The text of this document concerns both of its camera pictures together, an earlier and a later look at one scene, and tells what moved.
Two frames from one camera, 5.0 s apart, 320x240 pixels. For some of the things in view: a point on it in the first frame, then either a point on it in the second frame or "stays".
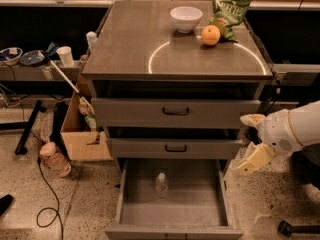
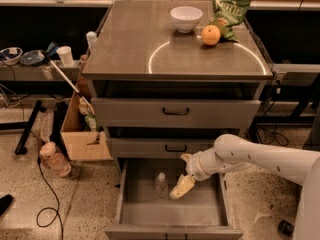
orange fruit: x=210 y=35 stays
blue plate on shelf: x=32 y=58 stays
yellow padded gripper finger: x=253 y=119 → x=186 y=156
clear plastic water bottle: x=162 y=185 stays
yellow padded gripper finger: x=261 y=155 → x=184 y=184
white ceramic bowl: x=185 y=18 stays
